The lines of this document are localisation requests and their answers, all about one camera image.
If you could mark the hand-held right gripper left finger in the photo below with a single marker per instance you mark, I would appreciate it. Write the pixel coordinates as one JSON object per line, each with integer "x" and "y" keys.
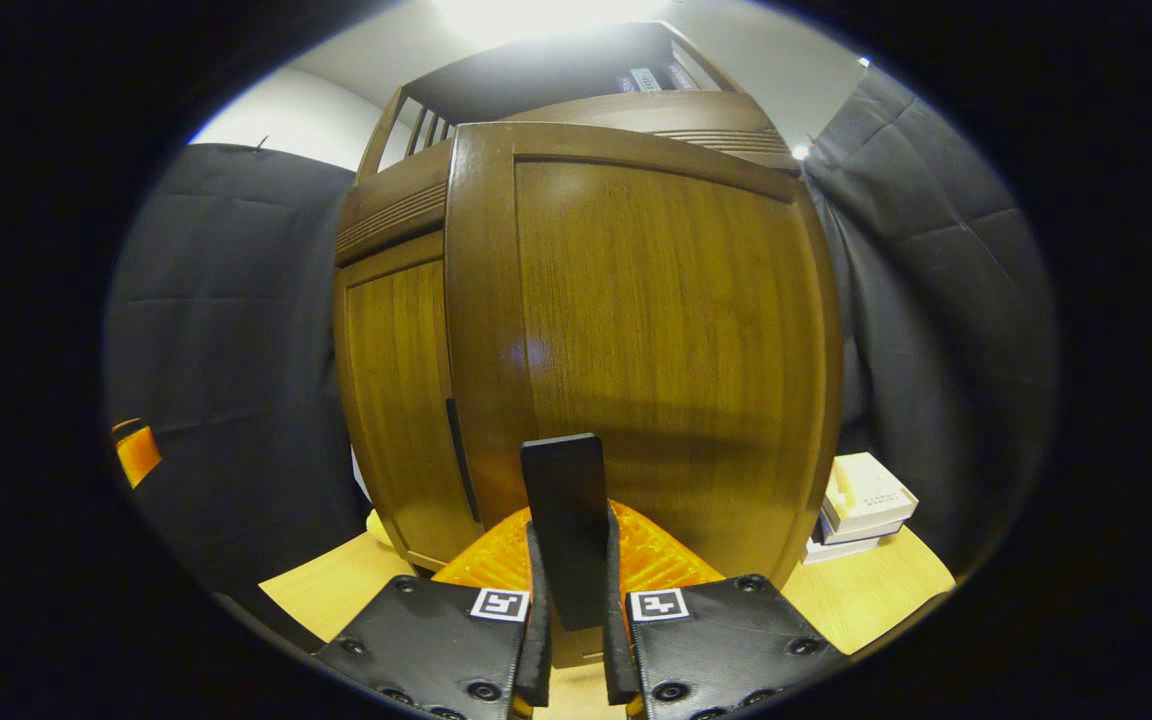
{"x": 539, "y": 640}

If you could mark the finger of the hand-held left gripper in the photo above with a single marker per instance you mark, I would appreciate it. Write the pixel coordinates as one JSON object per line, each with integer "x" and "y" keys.
{"x": 139, "y": 458}

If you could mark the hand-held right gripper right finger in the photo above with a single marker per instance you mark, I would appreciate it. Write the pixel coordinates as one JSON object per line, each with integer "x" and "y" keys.
{"x": 616, "y": 640}

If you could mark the wooden cabinet door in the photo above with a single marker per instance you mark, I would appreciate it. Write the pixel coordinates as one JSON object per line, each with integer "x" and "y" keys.
{"x": 656, "y": 330}
{"x": 396, "y": 400}

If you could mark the brown wooden shoe cabinet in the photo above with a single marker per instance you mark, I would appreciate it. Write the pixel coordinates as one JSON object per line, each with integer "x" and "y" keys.
{"x": 536, "y": 75}

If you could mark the flat white box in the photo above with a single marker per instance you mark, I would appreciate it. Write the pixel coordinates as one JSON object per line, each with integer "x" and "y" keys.
{"x": 841, "y": 549}

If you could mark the white cardboard box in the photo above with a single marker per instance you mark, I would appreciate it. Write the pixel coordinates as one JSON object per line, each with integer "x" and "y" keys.
{"x": 866, "y": 492}

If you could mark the dark grey book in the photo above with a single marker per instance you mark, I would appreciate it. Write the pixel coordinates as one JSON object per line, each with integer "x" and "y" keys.
{"x": 625, "y": 83}

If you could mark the light grey book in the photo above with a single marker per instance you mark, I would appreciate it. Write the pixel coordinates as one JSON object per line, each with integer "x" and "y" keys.
{"x": 646, "y": 80}

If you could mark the bright ceiling light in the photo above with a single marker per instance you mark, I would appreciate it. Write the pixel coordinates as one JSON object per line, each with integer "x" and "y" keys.
{"x": 546, "y": 15}

